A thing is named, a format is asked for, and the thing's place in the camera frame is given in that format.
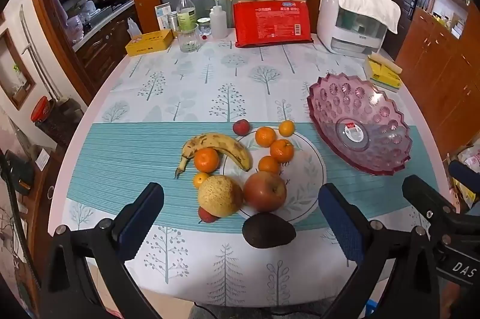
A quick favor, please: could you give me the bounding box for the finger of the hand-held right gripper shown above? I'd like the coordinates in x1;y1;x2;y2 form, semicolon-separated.
402;174;457;227
449;161;480;192

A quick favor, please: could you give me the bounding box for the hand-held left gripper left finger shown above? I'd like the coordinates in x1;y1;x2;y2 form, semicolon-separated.
39;182;166;319

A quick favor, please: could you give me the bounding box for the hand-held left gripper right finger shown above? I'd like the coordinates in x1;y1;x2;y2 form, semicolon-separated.
318;183;441;319

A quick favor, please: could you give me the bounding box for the dark avocado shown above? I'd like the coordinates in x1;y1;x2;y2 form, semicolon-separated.
242;213;296;249

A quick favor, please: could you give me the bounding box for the red apple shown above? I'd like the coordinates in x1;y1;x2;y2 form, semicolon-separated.
243;171;287;212

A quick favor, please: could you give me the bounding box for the yellow brown pear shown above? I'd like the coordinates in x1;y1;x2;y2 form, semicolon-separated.
197;175;244;218

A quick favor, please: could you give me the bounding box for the spotted yellow banana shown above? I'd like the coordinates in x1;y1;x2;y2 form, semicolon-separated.
174;133;253;179

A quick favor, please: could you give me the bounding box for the pink plastic fruit tray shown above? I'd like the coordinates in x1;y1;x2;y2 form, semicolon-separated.
307;73;413;176

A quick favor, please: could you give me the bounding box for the teal striped placemat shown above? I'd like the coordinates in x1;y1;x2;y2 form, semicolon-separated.
63;122;456;230

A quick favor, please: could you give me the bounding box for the yellow tissue pack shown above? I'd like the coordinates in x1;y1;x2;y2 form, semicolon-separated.
364;54;404;92

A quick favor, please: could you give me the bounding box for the red lidded dark jar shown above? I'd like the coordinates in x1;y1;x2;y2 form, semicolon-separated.
30;96;85;147

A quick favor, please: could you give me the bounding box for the tree print tablecloth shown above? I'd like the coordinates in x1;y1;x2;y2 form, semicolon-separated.
62;34;456;308

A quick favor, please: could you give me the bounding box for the wooden kitchen cabinet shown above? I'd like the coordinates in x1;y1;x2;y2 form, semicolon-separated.
71;0;141;87

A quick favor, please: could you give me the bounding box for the yellow cardboard box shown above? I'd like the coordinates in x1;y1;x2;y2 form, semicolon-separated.
125;30;174;58

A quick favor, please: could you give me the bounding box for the white countertop appliance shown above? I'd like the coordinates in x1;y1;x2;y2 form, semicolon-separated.
317;0;389;59

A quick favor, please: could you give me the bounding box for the clear glass cup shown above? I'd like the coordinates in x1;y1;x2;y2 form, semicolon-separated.
176;24;199;53

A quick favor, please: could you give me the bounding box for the white towel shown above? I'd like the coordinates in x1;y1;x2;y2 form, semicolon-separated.
332;0;401;35

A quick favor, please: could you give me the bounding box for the white blue carton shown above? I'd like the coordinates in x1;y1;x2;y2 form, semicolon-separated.
155;3;171;30

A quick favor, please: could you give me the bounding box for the red paper cup pack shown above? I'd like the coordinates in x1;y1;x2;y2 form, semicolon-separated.
233;1;314;49

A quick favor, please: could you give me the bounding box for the clear plastic bottle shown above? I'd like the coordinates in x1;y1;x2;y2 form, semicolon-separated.
176;0;196;31

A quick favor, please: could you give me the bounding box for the white squeeze bottle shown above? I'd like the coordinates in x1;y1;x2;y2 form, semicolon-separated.
195;0;229;39

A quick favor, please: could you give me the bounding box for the wooden wall cabinet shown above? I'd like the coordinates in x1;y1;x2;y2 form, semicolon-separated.
395;8;480;162

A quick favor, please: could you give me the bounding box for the wood framed wall niche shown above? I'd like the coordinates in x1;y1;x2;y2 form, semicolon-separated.
0;28;37;111

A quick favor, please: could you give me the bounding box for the silver wall rail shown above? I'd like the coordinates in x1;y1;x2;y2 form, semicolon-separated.
20;9;57;98

